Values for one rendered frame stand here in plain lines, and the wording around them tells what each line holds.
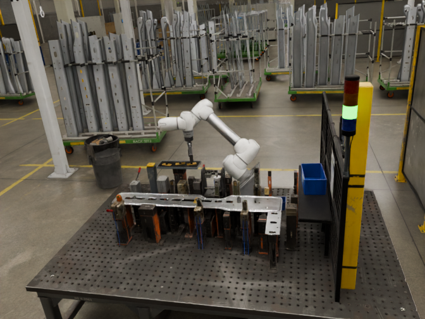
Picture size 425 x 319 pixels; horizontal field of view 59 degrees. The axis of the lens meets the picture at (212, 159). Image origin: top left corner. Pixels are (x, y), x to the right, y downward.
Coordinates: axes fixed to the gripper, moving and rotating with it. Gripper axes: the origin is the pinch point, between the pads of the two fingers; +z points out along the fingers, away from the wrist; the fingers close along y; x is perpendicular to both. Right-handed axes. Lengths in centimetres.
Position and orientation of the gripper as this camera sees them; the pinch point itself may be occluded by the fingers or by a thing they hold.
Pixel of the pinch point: (190, 157)
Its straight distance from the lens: 325.5
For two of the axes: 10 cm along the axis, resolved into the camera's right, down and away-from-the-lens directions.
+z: 0.8, 9.2, 3.9
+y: 1.5, 3.8, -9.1
